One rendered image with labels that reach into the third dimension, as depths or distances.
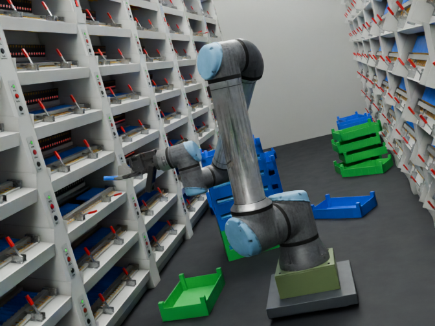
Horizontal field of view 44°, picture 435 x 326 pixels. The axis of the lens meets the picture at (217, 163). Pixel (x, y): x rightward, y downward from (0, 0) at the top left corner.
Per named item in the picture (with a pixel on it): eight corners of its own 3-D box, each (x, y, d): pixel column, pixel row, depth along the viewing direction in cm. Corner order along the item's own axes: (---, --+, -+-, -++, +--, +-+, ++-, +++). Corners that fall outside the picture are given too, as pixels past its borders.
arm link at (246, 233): (291, 246, 192) (248, 33, 182) (254, 264, 183) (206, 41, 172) (264, 241, 205) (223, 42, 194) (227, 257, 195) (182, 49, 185)
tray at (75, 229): (126, 200, 255) (126, 181, 253) (67, 246, 197) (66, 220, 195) (86, 197, 259) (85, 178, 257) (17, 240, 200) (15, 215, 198)
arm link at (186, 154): (198, 163, 214) (191, 139, 214) (169, 171, 218) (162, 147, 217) (204, 161, 224) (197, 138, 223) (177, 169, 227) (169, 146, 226)
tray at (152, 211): (177, 200, 325) (177, 178, 322) (144, 233, 267) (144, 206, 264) (144, 198, 329) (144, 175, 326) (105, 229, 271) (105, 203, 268)
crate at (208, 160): (256, 149, 285) (252, 134, 283) (263, 152, 265) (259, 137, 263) (201, 163, 283) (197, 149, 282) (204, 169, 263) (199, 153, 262)
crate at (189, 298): (184, 290, 249) (179, 273, 247) (225, 283, 243) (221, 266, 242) (162, 321, 220) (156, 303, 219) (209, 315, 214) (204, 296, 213)
